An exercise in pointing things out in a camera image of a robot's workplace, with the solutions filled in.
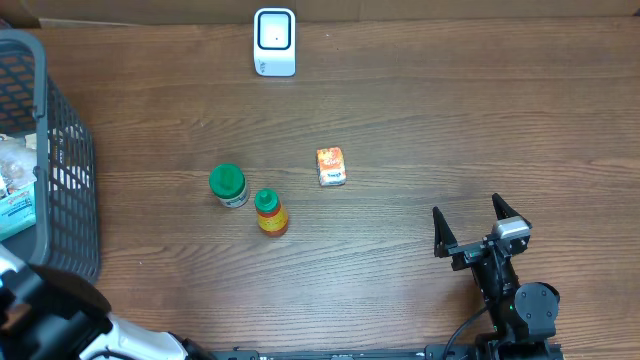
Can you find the white barcode scanner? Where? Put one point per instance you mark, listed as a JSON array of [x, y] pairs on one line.
[[274, 42]]

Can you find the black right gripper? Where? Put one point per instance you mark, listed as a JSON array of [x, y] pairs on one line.
[[466, 253]]

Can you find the small orange box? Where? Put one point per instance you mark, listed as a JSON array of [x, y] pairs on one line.
[[331, 166]]

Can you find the clear snack bag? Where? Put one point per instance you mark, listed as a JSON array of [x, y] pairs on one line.
[[17, 164]]

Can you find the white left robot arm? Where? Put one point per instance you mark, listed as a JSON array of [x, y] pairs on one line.
[[52, 314]]

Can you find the dark grey mesh basket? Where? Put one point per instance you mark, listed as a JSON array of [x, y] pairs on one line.
[[66, 234]]

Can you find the teal wipes pack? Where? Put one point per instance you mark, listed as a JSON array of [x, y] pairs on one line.
[[18, 212]]

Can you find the green cap hot sauce bottle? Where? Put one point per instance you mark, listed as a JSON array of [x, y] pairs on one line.
[[272, 216]]

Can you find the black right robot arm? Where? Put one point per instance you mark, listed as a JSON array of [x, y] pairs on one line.
[[523, 316]]

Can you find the green cap white jar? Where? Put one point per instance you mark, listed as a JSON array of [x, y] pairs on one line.
[[229, 185]]

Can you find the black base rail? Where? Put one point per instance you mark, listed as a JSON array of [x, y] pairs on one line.
[[325, 355]]

